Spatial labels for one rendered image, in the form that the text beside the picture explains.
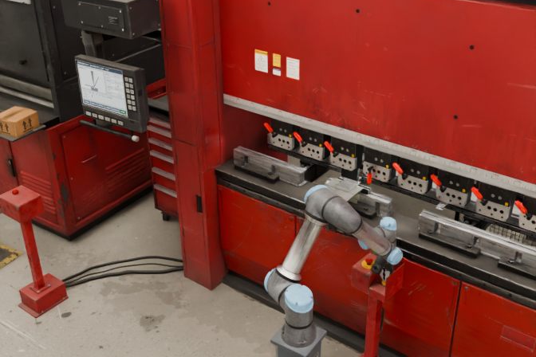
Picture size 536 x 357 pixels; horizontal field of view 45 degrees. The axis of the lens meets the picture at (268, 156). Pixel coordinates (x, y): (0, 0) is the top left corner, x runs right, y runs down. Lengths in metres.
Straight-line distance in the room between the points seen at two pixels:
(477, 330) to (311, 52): 1.59
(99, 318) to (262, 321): 1.01
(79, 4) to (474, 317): 2.55
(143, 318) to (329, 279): 1.21
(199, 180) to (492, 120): 1.78
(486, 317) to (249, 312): 1.53
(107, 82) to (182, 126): 0.52
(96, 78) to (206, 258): 1.35
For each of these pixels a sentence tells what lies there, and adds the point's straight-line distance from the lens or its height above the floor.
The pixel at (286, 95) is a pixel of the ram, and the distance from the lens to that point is 3.49.
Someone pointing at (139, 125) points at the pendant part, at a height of 1.29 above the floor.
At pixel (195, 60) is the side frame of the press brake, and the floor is 1.58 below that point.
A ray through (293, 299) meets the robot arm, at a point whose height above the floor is 1.00.
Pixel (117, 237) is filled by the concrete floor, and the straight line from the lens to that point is 4.97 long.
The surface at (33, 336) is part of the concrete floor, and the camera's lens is 4.27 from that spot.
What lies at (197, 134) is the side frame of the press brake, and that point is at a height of 1.14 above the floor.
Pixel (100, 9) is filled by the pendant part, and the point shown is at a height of 1.88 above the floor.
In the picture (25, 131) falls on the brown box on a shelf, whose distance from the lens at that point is 4.38.
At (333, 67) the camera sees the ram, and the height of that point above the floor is 1.64.
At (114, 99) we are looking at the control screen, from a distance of 3.62.
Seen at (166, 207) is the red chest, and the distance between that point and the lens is 4.91.
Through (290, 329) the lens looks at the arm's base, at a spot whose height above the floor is 0.85.
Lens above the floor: 2.74
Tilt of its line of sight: 28 degrees down
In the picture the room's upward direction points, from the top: 1 degrees counter-clockwise
